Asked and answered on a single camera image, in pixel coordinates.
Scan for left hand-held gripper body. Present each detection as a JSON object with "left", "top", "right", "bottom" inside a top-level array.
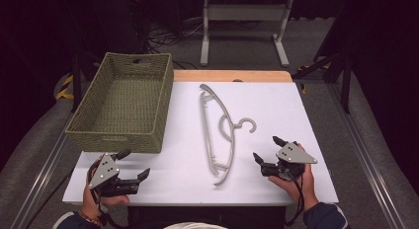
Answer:
[{"left": 88, "top": 153, "right": 141, "bottom": 197}]

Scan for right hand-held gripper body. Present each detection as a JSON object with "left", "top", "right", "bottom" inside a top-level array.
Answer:
[{"left": 261, "top": 141, "right": 319, "bottom": 182}]

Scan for grey plastic clothes hanger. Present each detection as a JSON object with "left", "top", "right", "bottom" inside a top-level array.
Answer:
[{"left": 199, "top": 83, "right": 258, "bottom": 188}]

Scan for green woven basket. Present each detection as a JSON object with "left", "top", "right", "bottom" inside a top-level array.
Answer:
[{"left": 64, "top": 51, "right": 175, "bottom": 155}]

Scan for person's left hand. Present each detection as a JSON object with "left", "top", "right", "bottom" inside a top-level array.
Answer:
[{"left": 82, "top": 158, "right": 131, "bottom": 220}]

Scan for person's right hand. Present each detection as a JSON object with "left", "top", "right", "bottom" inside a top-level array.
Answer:
[{"left": 268, "top": 142, "right": 320, "bottom": 212}]

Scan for white table board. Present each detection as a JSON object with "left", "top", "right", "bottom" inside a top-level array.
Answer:
[{"left": 62, "top": 81, "right": 340, "bottom": 207}]

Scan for person's white clothing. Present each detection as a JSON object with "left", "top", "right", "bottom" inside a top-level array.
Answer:
[{"left": 163, "top": 221, "right": 228, "bottom": 229}]

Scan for wooden table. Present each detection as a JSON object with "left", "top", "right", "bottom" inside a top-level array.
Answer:
[{"left": 173, "top": 69, "right": 293, "bottom": 84}]

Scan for black metal stand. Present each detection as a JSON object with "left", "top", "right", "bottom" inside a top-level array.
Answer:
[{"left": 69, "top": 50, "right": 103, "bottom": 114}]

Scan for yellow black hazard tape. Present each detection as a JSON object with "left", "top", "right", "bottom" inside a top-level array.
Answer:
[{"left": 54, "top": 74, "right": 75, "bottom": 101}]

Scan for black tripod stand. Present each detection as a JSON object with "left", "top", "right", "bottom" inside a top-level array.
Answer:
[{"left": 291, "top": 47, "right": 353, "bottom": 115}]

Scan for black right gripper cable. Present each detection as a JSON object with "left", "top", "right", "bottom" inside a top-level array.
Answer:
[{"left": 284, "top": 171, "right": 306, "bottom": 227}]

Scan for beaded wrist bracelet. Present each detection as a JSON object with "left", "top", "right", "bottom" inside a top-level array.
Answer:
[{"left": 78, "top": 210, "right": 103, "bottom": 228}]

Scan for grey metal floor rail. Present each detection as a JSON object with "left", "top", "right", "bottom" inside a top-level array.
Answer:
[
  {"left": 9, "top": 128, "right": 72, "bottom": 229},
  {"left": 325, "top": 82, "right": 419, "bottom": 229}
]

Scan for black floor cables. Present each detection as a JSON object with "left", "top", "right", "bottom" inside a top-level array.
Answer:
[{"left": 144, "top": 20, "right": 207, "bottom": 70}]

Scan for white metal stand frame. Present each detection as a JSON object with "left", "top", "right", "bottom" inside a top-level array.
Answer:
[{"left": 200, "top": 0, "right": 294, "bottom": 68}]

